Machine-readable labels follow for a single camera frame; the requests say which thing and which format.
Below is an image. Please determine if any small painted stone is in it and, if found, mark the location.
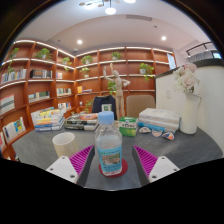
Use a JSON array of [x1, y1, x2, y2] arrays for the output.
[[138, 126, 152, 134], [161, 131, 176, 141], [151, 129, 164, 138]]

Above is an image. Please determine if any clear blue-capped water bottle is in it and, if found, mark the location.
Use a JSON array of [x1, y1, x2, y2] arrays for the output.
[[94, 111, 124, 177]]

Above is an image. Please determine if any white pitcher vase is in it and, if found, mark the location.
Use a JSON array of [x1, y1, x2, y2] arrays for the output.
[[179, 92, 203, 135]]

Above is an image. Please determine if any wooden artist mannequin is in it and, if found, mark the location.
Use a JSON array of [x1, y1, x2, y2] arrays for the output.
[[102, 62, 132, 120]]

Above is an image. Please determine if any green tissue box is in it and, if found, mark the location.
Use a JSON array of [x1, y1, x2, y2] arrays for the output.
[[118, 116, 139, 137]]

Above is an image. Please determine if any pink and white flower bouquet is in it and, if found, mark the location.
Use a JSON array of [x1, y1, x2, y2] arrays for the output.
[[172, 62, 201, 95]]

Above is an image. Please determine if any black track light rail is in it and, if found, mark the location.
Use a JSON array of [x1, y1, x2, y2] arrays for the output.
[[185, 41, 218, 58]]

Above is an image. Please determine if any tall white-green carton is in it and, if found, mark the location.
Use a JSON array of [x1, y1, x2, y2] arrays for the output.
[[101, 103, 114, 113]]

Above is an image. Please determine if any dark blue chair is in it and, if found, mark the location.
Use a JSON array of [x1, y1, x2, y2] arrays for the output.
[[91, 94, 118, 119]]

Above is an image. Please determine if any cream paper cup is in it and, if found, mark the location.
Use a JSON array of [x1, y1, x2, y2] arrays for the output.
[[51, 131, 80, 158]]

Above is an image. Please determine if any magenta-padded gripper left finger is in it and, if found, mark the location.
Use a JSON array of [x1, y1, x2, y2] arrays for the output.
[[45, 144, 96, 188]]

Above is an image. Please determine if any colourful book stack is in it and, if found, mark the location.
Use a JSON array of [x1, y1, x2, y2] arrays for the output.
[[30, 107, 66, 133]]

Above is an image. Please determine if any wooden shelf unit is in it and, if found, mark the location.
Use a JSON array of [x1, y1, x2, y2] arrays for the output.
[[0, 39, 178, 161]]

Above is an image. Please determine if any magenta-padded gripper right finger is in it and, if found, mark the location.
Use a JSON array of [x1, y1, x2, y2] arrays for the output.
[[131, 144, 181, 187]]

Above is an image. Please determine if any branched ceiling lamp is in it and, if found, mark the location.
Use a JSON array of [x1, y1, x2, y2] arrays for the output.
[[78, 0, 137, 16]]

